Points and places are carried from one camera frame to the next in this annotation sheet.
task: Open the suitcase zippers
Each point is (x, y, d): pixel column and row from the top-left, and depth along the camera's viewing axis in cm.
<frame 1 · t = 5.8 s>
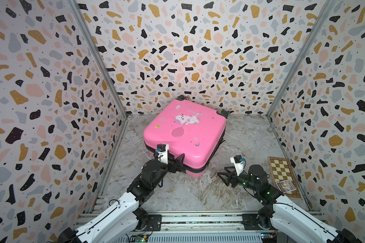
left hand: (179, 153, 76), fingers open
right hand: (223, 171, 79), fingers open
pink hard-shell suitcase: (189, 127, 86), point 24 cm above the table
wooden chessboard: (281, 170, 92), point 3 cm above the table
small picture card: (286, 186, 83), point 6 cm above the table

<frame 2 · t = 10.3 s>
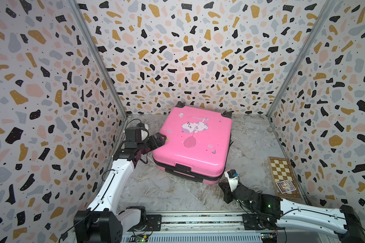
left hand: (161, 139, 80), fingers open
right hand: (219, 186, 76), fingers closed
pink hard-shell suitcase: (197, 144, 79), point 24 cm above the table
the other named things where they were.

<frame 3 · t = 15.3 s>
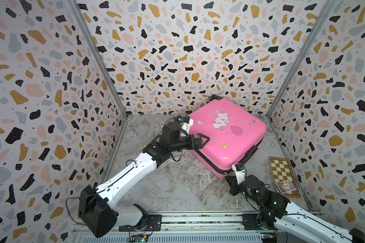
left hand: (206, 140, 70), fingers open
right hand: (225, 179, 77), fingers closed
pink hard-shell suitcase: (235, 134, 83), point 24 cm above the table
the other named things where they were.

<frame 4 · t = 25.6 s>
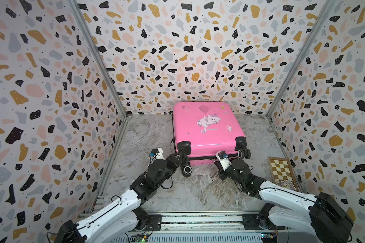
left hand: (185, 156, 75), fingers open
right hand: (215, 163, 83), fingers closed
pink hard-shell suitcase: (200, 129, 86), point 23 cm above the table
the other named things where they were.

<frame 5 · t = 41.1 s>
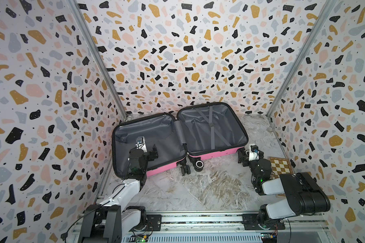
left hand: (147, 145, 86), fingers open
right hand: (249, 149, 89), fingers open
pink hard-shell suitcase: (197, 130, 112), point 3 cm above the table
